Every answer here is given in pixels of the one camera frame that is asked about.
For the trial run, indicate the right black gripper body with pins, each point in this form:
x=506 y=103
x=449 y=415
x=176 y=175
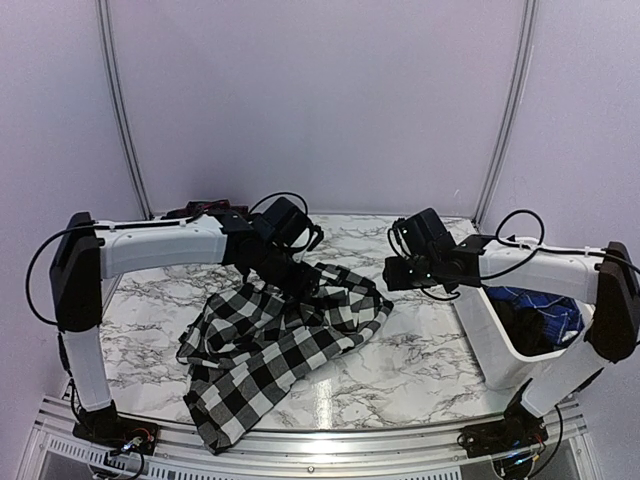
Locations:
x=423 y=275

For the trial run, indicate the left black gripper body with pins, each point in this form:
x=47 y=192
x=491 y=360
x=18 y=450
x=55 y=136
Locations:
x=272 y=269

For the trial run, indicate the black white plaid shirt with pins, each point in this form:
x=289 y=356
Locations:
x=250 y=345

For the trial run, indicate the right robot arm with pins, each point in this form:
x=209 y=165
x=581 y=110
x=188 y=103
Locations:
x=606 y=279

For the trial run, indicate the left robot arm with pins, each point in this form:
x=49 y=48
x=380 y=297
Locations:
x=93 y=252

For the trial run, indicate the black garment in bin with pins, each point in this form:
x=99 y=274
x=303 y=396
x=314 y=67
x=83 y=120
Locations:
x=529 y=330

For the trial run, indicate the white plastic bin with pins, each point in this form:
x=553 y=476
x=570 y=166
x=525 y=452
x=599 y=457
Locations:
x=502 y=367

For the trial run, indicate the red black plaid shirt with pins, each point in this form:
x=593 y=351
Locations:
x=195 y=207

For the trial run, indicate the blue plaid shirt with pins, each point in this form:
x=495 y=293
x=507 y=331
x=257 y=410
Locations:
x=570 y=321

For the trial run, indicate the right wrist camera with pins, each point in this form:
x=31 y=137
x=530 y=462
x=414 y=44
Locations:
x=423 y=229

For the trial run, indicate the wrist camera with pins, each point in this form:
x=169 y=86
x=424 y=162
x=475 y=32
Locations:
x=423 y=229
x=285 y=222

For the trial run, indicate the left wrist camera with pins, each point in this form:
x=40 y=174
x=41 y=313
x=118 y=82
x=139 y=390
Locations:
x=285 y=222

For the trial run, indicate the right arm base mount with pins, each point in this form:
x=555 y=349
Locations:
x=517 y=429

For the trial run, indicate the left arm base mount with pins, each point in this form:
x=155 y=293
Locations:
x=108 y=428

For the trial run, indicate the right aluminium corner post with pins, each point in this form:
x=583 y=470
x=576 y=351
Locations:
x=515 y=93

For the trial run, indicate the aluminium corner post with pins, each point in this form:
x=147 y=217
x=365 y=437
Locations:
x=515 y=93
x=117 y=97

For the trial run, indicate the aluminium front frame rail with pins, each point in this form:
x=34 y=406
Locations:
x=418 y=452

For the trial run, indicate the left aluminium corner post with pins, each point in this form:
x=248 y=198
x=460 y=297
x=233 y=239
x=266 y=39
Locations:
x=117 y=97

